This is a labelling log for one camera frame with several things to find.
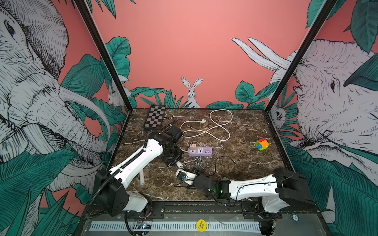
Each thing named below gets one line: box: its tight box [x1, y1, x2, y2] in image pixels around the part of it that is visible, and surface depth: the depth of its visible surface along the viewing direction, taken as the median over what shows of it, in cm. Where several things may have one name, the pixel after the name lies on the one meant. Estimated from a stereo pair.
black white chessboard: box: [143, 104, 166, 131], surface depth 113 cm
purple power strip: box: [188, 147, 214, 157], surface depth 95 cm
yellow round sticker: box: [196, 218, 207, 233], surface depth 71 cm
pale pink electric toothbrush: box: [139, 168, 145, 186], surface depth 85 cm
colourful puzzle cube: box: [255, 138, 270, 151], surface depth 97 cm
